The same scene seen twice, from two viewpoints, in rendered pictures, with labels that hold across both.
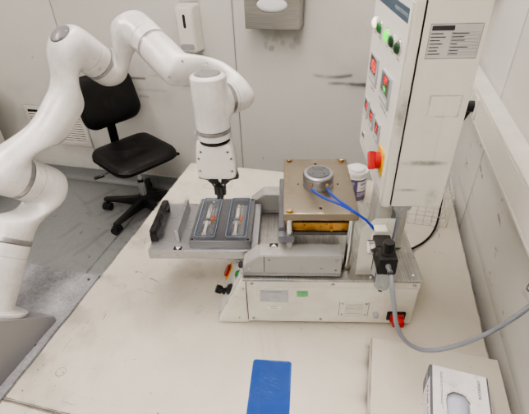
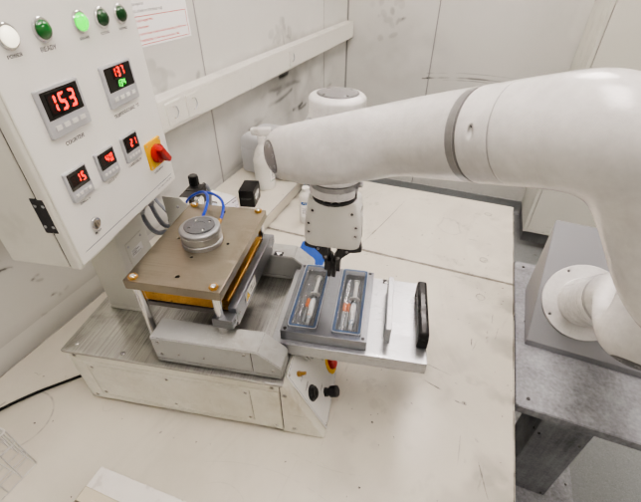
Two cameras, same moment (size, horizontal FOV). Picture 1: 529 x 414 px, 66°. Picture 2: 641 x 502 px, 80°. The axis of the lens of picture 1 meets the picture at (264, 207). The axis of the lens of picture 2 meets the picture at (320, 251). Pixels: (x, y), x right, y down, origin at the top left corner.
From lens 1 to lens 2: 1.51 m
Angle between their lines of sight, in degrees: 107
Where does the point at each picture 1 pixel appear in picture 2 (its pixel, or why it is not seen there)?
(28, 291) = (601, 390)
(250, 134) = not seen: outside the picture
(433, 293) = not seen: hidden behind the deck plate
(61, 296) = (546, 376)
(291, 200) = (249, 223)
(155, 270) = (436, 401)
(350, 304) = not seen: hidden behind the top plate
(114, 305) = (467, 354)
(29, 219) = (598, 289)
